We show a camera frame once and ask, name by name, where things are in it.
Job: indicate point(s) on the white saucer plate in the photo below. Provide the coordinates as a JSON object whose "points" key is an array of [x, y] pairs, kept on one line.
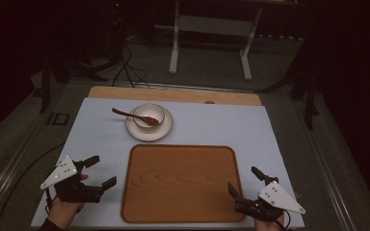
{"points": [[149, 134]]}

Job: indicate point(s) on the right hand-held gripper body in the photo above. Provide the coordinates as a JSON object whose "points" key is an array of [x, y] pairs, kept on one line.
{"points": [[269, 202]]}

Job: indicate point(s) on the person's left hand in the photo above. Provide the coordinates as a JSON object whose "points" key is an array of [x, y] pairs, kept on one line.
{"points": [[65, 210]]}

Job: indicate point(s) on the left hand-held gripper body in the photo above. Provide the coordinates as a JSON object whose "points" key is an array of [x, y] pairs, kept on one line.
{"points": [[72, 186]]}

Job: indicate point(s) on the black metal stand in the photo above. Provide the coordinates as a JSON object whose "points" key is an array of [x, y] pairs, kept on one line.
{"points": [[48, 80], [305, 86]]}

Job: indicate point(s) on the brown wooden spoon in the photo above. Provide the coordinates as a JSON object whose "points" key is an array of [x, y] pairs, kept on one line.
{"points": [[135, 116]]}

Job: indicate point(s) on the white ceramic bowl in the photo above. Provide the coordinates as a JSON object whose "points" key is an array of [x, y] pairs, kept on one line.
{"points": [[148, 115]]}

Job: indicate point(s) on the white metal table frame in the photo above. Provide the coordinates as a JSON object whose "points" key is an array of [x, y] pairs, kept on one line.
{"points": [[212, 25]]}

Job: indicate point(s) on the white table mat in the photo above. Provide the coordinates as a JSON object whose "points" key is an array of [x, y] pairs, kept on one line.
{"points": [[221, 125]]}

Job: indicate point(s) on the brown wooden tray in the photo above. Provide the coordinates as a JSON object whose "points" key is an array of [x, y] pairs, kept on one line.
{"points": [[181, 183]]}

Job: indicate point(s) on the person's right hand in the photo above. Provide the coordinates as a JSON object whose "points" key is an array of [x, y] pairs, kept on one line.
{"points": [[269, 225]]}

